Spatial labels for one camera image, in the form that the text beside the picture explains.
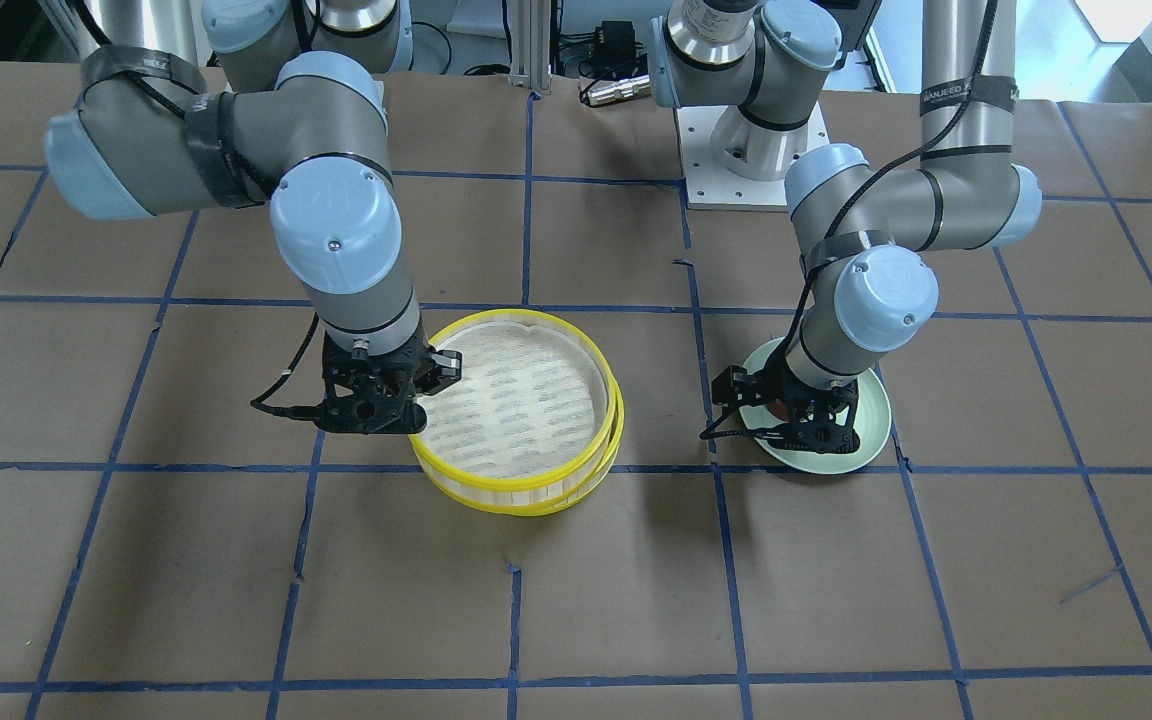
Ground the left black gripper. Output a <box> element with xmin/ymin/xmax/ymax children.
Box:
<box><xmin>710</xmin><ymin>366</ymin><xmax>861</xmax><ymax>454</ymax></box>

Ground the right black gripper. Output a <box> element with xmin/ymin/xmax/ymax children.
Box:
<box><xmin>314</xmin><ymin>334</ymin><xmax>463</xmax><ymax>435</ymax></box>

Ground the yellow steamer basket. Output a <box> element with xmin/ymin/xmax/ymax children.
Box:
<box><xmin>497</xmin><ymin>384</ymin><xmax>626</xmax><ymax>518</ymax></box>
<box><xmin>411</xmin><ymin>309</ymin><xmax>617</xmax><ymax>514</ymax></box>

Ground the brown bun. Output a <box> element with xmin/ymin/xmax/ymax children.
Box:
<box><xmin>767</xmin><ymin>400</ymin><xmax>791</xmax><ymax>420</ymax></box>

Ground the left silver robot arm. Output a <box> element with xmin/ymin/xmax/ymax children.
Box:
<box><xmin>646</xmin><ymin>1</ymin><xmax>1043</xmax><ymax>469</ymax></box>

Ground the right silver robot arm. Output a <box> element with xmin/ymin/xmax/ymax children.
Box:
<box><xmin>44</xmin><ymin>1</ymin><xmax>462</xmax><ymax>435</ymax></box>

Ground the green plate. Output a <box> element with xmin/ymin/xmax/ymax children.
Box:
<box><xmin>738</xmin><ymin>338</ymin><xmax>892</xmax><ymax>475</ymax></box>

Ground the silver cylindrical connector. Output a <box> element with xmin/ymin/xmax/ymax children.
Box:
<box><xmin>579</xmin><ymin>76</ymin><xmax>652</xmax><ymax>108</ymax></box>

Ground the black power adapter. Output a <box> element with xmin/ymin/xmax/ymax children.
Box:
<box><xmin>590</xmin><ymin>20</ymin><xmax>637</xmax><ymax>70</ymax></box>

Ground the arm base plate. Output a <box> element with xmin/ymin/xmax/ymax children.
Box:
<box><xmin>675</xmin><ymin>103</ymin><xmax>829</xmax><ymax>211</ymax></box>

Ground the aluminium frame post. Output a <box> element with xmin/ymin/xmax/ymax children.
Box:
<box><xmin>506</xmin><ymin>1</ymin><xmax>554</xmax><ymax>96</ymax></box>

